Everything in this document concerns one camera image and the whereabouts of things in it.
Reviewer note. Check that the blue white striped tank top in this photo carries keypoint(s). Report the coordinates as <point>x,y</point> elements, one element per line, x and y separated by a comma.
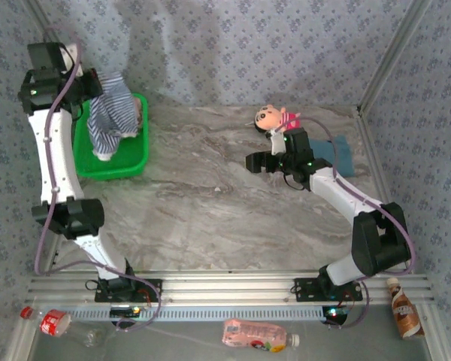
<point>111,113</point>

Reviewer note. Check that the pink tank top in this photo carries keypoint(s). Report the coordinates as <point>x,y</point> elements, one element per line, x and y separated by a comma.
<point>139,113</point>

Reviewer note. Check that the green plastic basket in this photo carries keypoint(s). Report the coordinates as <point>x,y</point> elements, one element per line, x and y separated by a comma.
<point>128,161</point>

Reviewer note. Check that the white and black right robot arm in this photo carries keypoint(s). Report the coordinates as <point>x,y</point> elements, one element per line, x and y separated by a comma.
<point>345,195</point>

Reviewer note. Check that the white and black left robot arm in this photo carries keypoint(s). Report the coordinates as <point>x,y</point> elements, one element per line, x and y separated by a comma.
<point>56,158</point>

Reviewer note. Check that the plush doll with pink shirt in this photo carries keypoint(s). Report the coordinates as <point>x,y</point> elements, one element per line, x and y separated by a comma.
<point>267,118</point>

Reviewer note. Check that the small circuit board with LEDs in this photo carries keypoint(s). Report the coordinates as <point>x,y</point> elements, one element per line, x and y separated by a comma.
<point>124,311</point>
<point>336,312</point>

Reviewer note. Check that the pink drink bottle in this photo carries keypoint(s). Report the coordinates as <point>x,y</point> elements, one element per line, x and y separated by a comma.
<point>252,334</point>

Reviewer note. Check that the brown chocolate drink bottle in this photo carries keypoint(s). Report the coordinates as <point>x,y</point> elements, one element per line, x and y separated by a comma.
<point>404,308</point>

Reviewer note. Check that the clear red-label cola bottle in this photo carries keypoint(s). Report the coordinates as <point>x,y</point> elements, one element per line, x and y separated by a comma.
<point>54,323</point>

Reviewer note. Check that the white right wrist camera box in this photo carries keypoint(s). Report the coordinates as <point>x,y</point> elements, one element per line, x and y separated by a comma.
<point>276,144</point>

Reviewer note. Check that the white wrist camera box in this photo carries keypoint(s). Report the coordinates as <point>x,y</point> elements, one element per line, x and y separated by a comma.
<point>276,144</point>
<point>69,60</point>

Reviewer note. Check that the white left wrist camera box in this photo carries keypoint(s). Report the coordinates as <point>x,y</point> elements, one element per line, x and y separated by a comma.
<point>69,60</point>

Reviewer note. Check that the aluminium frame post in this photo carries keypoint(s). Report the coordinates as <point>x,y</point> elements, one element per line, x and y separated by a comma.
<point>391,56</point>
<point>35,9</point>

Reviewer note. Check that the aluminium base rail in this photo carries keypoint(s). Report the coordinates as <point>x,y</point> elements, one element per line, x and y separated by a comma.
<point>229,289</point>

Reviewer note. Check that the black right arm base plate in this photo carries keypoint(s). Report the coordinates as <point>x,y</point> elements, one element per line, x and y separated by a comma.
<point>304,291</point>

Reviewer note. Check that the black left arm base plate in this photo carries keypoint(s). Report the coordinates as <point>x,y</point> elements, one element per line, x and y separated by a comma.
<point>150,289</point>

